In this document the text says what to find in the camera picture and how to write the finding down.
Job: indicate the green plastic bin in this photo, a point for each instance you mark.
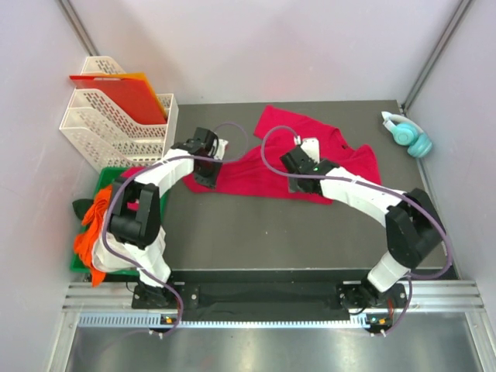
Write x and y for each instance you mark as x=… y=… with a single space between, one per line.
x=122 y=229

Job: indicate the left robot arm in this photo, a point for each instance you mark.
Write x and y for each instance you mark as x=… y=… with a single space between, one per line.
x=175 y=164

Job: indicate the red t-shirt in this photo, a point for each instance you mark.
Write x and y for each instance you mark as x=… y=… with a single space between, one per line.
x=250 y=177
x=140 y=194

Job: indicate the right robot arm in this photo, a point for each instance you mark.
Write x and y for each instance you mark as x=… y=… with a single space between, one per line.
x=413 y=227

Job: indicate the red t-shirt in bin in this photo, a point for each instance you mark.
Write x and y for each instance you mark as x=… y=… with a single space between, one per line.
x=140 y=194

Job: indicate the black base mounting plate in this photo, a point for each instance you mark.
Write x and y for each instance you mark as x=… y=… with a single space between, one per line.
x=267 y=295

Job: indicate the orange t-shirt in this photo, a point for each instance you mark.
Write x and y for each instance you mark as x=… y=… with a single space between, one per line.
x=93 y=223

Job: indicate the red orange folder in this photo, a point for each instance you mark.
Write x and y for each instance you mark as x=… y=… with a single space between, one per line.
x=132 y=93

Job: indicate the dark green cloth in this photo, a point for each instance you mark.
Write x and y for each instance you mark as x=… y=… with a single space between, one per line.
x=81 y=206

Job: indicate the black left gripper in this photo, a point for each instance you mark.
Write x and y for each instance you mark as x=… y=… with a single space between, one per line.
x=209 y=181

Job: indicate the white perforated file rack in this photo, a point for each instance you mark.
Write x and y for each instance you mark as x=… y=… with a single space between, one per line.
x=106 y=136

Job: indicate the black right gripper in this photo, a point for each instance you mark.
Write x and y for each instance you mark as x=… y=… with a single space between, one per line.
x=293 y=185

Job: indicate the white t-shirt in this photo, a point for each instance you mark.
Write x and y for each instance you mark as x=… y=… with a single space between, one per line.
x=123 y=256

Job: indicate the teal white headphones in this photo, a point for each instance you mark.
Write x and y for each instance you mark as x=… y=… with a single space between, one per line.
x=407 y=133

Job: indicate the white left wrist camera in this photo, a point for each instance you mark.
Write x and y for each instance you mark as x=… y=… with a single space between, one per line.
x=220 y=149

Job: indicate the slotted cable duct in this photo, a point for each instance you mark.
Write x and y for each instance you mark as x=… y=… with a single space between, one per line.
x=162 y=321

